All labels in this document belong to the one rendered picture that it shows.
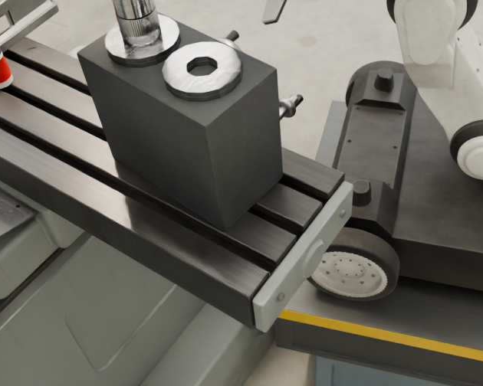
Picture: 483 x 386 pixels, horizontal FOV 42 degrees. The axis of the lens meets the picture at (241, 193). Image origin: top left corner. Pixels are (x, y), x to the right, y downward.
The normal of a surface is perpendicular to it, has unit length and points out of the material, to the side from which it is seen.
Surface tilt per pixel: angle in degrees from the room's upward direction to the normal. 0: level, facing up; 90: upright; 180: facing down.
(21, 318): 90
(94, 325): 90
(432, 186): 0
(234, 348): 68
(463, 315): 0
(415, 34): 90
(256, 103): 90
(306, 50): 0
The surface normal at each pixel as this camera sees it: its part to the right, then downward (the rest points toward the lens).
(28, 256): 0.81, 0.40
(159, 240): -0.09, -0.65
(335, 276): -0.28, 0.75
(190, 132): -0.66, 0.61
